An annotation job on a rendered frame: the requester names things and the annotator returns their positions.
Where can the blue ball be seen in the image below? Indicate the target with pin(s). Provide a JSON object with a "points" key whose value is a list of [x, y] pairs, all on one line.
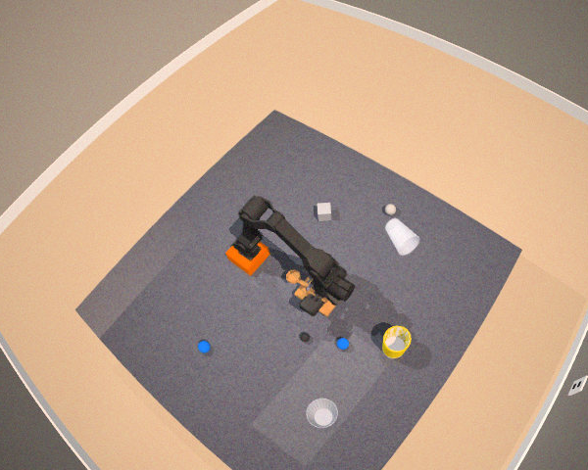
{"points": [[204, 346], [342, 343]]}

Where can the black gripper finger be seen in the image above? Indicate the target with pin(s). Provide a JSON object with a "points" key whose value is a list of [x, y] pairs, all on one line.
{"points": [[323, 303]]}

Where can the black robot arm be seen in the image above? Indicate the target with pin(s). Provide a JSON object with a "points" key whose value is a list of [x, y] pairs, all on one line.
{"points": [[317, 262]]}

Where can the yellow cup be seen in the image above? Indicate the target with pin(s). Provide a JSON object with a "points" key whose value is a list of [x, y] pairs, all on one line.
{"points": [[396, 340]]}

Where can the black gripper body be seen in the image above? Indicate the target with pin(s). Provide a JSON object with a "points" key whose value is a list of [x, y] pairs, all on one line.
{"points": [[312, 305]]}

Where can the clear plastic cup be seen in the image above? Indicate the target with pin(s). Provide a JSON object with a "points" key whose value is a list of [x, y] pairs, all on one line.
{"points": [[322, 413], [401, 236]]}

